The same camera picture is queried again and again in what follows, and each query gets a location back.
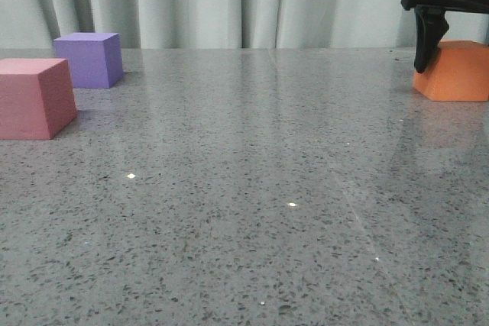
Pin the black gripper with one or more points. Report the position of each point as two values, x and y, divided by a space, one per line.
431 24

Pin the purple foam cube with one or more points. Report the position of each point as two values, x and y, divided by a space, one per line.
94 59

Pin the pale grey-green curtain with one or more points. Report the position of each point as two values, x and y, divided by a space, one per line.
158 24

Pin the pink foam cube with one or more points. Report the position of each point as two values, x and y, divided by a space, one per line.
37 99

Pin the orange foam cube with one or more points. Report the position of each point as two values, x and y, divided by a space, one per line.
457 73

